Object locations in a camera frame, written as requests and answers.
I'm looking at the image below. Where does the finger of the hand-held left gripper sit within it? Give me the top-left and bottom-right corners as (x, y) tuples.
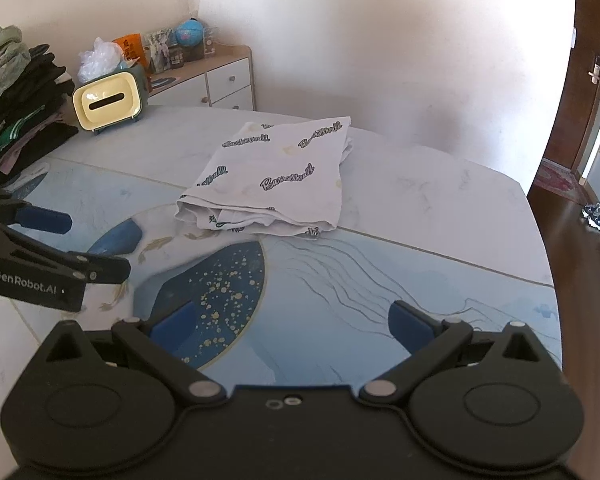
(0, 186), (74, 236)
(4, 226), (132, 286)

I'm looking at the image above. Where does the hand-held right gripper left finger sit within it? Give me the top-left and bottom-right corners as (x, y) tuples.
(32, 302), (228, 403)

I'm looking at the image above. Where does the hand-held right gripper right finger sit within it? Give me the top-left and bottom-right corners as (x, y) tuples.
(357, 300), (556, 403)

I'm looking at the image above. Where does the white printed garment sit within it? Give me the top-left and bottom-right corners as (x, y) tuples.
(175, 116), (355, 239)

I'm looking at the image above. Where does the stack of folded clothes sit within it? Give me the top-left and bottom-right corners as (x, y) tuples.
(0, 25), (81, 189)

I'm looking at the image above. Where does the yellow tissue box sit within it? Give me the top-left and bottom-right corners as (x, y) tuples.
(72, 71), (152, 136)

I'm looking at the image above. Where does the clear plastic bag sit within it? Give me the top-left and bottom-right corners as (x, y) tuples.
(76, 36), (126, 84)

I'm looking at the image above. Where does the orange bag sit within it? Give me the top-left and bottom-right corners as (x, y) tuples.
(111, 34), (149, 69)

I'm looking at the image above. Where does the red doormat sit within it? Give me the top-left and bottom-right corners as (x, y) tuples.
(532, 160), (589, 201)

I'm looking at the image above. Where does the pair of dark sneakers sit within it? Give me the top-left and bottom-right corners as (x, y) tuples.
(582, 202), (600, 234)

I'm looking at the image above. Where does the white wooden sideboard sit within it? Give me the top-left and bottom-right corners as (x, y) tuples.
(145, 44), (255, 111)

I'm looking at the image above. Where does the blue globe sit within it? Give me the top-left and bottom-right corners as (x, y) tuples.
(175, 19), (205, 61)

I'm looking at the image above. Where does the brown wooden door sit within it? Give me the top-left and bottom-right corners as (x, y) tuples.
(527, 0), (600, 196)

